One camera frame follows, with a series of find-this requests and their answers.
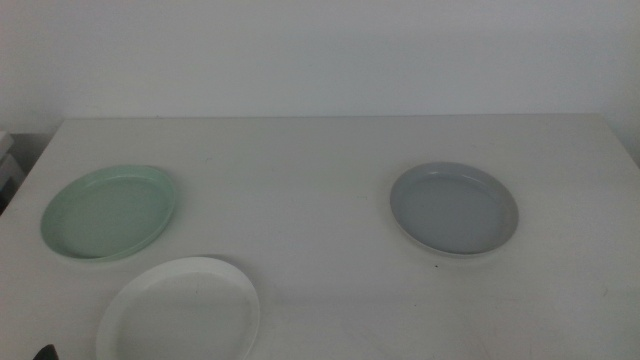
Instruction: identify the pale green shallow bowl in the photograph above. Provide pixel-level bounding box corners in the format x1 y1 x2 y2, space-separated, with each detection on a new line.
40 164 177 263

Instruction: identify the white shallow bowl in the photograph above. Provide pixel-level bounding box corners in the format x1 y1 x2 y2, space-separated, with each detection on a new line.
95 256 262 360

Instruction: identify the grey shallow bowl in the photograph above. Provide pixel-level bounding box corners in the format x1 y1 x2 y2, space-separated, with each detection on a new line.
389 161 520 258

